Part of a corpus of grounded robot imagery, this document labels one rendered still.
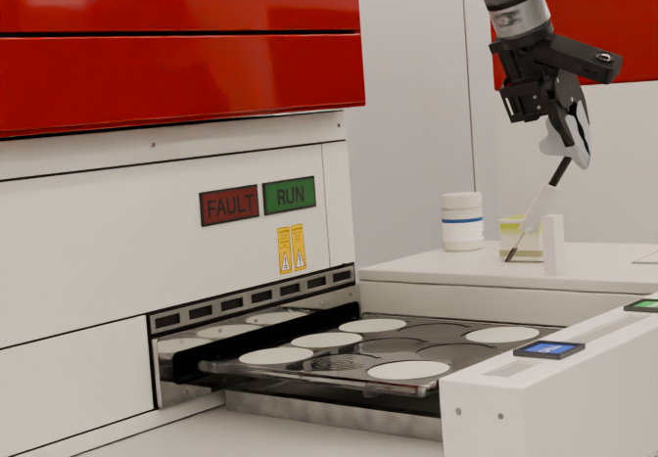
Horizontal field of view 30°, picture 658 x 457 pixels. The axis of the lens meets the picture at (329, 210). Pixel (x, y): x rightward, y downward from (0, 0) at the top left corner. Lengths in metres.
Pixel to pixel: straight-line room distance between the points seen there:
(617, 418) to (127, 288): 0.65
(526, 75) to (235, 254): 0.48
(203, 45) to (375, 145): 2.86
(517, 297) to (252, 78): 0.50
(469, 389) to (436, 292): 0.69
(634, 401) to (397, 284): 0.63
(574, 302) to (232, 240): 0.49
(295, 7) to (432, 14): 3.04
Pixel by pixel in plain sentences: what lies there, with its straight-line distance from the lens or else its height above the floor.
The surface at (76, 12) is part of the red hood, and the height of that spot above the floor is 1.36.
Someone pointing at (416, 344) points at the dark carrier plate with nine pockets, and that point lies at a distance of 1.68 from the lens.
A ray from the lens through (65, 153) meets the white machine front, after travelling 1.55.
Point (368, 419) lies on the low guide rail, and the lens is 1.57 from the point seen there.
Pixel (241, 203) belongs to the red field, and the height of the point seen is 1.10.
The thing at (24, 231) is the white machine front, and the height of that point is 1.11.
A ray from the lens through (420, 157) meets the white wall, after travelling 4.71.
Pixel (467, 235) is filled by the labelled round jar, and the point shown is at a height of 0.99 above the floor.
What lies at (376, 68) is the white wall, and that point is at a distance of 4.50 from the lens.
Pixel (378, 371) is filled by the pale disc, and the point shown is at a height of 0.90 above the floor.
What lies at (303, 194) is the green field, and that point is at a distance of 1.86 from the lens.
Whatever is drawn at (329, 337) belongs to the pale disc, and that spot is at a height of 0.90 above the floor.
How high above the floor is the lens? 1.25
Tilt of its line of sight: 5 degrees down
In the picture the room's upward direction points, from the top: 4 degrees counter-clockwise
